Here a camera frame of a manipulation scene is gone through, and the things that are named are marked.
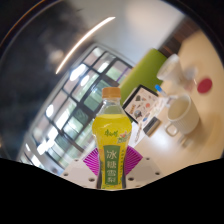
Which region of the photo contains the group of pendant lamps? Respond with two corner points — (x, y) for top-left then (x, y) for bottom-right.
(44, 63), (93, 119)

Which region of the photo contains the black-framed tablet with pictures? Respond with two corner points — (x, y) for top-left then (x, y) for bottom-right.
(122, 84), (159, 124)

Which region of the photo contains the small dark box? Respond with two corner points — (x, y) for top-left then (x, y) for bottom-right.
(143, 116), (162, 138)

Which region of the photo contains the green upholstered bench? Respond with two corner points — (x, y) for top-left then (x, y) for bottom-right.
(118, 48), (168, 104)

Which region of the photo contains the small blue-capped bottle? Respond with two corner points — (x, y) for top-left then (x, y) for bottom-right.
(154, 84), (171, 99)

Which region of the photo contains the white bowl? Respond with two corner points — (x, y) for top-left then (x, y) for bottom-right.
(156, 54), (184, 84)

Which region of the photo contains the flat round red coaster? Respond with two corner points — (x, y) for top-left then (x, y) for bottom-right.
(196, 77), (214, 94)

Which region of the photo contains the long curved ceiling light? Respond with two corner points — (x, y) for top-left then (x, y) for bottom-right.
(55, 16), (117, 75)

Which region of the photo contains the yellow drink bottle orange cap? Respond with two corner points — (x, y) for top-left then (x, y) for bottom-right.
(91, 86), (133, 191)

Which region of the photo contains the white ribbed mug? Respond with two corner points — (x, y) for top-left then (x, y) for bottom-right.
(163, 94), (200, 137)

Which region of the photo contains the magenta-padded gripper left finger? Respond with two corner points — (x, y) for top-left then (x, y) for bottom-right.
(61, 148), (101, 189)

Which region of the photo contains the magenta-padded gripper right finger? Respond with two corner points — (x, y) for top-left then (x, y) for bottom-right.
(123, 146), (163, 189)

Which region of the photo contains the large dark-framed window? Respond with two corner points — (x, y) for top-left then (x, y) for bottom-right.
(19, 46), (134, 168)

